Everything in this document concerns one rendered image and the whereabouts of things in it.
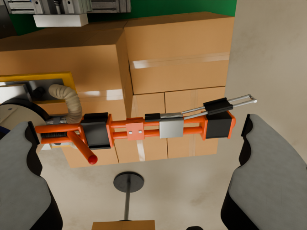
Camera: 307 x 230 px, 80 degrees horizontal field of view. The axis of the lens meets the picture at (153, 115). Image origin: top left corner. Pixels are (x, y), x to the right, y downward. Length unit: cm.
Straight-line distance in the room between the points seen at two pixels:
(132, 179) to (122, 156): 105
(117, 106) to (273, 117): 193
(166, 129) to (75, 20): 43
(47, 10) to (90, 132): 39
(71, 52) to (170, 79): 63
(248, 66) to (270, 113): 64
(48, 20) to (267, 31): 166
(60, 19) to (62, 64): 16
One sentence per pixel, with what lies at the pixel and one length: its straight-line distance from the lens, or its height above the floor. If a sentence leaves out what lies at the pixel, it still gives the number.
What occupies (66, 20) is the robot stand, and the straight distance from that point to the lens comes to 68.
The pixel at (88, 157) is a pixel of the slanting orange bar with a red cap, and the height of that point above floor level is 130.
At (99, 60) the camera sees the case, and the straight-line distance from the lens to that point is 73.
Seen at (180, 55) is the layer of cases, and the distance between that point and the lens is 114.
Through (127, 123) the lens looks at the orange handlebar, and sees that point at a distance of 52.
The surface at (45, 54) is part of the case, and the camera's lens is 78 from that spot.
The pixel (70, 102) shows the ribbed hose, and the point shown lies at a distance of 59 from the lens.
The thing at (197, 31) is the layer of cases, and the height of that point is 54.
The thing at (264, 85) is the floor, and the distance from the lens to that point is 213.
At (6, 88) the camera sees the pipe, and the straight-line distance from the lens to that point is 70.
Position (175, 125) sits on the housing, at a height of 120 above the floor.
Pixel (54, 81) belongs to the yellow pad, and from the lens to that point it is 65.
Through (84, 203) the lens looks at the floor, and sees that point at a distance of 308.
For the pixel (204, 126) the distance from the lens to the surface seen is 55.
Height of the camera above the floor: 163
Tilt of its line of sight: 58 degrees down
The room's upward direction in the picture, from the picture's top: 174 degrees clockwise
